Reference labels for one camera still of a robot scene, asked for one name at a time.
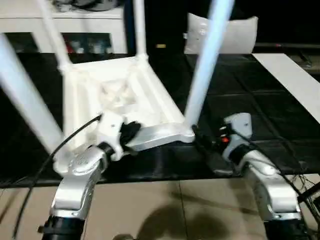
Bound white plastic table top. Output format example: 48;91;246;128
53;55;197;174

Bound white flat board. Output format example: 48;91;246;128
250;52;320;119

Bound black tangled bundle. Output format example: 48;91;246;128
53;0;74;13

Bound white sideboard with glass doors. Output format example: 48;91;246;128
0;4;130;55

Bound light grey cushion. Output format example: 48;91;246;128
184;11;259;55

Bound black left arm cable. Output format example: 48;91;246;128
13;114;103;239

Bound black cabinet with yellow label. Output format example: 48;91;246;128
124;0;194;55

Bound black metal rod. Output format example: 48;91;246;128
298;183;320;201

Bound white plastic table leg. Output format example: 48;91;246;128
0;31;65;154
183;0;236;129
36;0;73;73
133;0;149;61

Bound grey bag with black strap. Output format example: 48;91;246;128
69;0;106;11

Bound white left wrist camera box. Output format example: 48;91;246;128
95;111;125;161

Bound brown rounded robot part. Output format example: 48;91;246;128
113;233;138;240

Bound black floor cable tangle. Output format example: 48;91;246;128
294;171;320;209

